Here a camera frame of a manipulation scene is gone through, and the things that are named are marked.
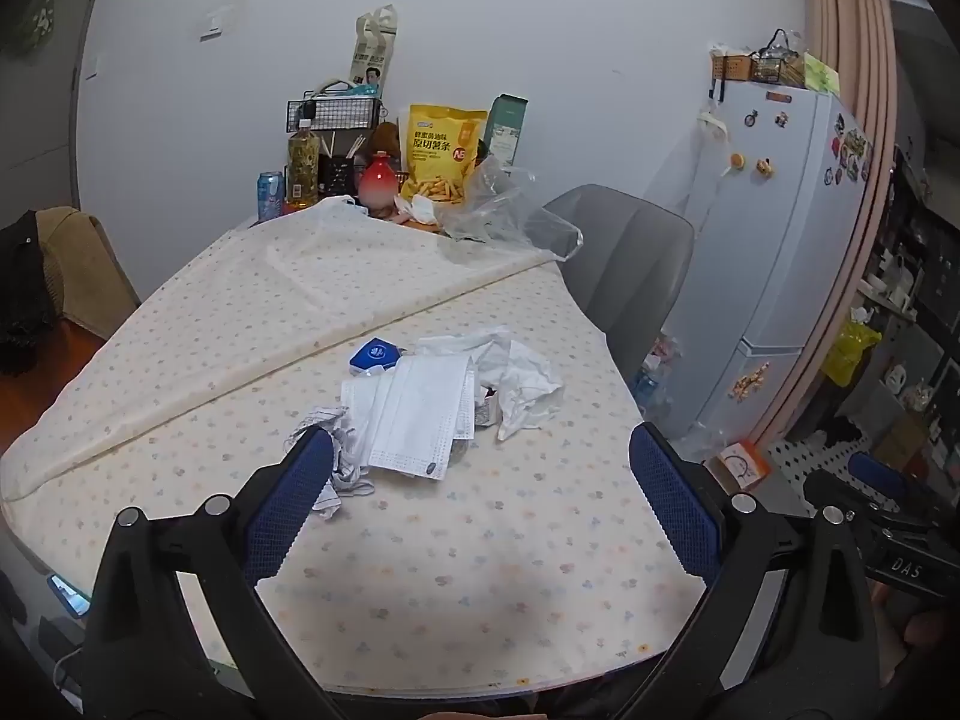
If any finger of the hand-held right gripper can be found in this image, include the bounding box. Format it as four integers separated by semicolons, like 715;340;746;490
804;452;931;522

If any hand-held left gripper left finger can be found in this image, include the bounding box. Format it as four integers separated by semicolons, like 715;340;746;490
79;427;338;720

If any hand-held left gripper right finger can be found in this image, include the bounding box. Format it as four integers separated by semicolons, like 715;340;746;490
628;421;901;720

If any striped paper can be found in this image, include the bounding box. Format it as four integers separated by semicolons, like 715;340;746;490
289;405;376;522

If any white face mask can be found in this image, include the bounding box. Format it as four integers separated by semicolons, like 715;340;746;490
341;356;477;479

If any white pegboard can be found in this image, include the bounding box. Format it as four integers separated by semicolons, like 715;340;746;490
765;439;878;518

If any orange and white box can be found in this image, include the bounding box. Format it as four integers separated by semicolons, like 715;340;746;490
709;442;772;492

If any yellow plastic bag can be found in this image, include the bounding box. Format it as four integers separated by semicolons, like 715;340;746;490
821;319;882;387

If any floral tablecloth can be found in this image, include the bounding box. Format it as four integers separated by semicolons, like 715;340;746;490
0;195;713;691

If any blue tissue packet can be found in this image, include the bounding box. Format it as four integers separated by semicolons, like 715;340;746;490
350;339;401;376

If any smartphone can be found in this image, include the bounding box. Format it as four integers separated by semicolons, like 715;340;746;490
46;574;92;620

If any grey chair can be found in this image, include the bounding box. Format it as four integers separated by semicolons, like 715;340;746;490
525;185;695;376

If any white refrigerator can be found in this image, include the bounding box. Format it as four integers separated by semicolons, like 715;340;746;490
664;82;875;458

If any brown cloth covered chair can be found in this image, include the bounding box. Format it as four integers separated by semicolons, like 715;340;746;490
37;208;140;338

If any blue drink can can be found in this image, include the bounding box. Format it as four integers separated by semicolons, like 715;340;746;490
257;170;286;220

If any red and white vase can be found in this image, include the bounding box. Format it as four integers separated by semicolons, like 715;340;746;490
358;152;406;212

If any black chopstick holder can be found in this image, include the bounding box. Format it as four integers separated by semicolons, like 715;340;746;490
319;135;361;196

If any black garment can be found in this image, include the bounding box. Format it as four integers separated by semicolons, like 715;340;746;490
0;211;57;376

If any clear plastic bag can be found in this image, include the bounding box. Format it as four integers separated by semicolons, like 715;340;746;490
442;154;586;263

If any tea bottle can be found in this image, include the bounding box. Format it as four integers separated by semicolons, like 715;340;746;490
285;120;320;207

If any yellow snack bag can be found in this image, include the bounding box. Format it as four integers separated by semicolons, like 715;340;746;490
400;105;488;207

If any light green box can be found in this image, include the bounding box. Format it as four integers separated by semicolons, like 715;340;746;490
802;52;841;95

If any green carton box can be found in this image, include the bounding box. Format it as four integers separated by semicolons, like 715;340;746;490
487;95;528;166

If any white paper bag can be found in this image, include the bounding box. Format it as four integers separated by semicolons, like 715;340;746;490
352;6;398;91

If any black wire basket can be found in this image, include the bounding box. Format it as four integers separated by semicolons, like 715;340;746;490
286;92;383;132

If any wire basket with handle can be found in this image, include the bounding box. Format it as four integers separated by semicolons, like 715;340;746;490
750;30;807;87

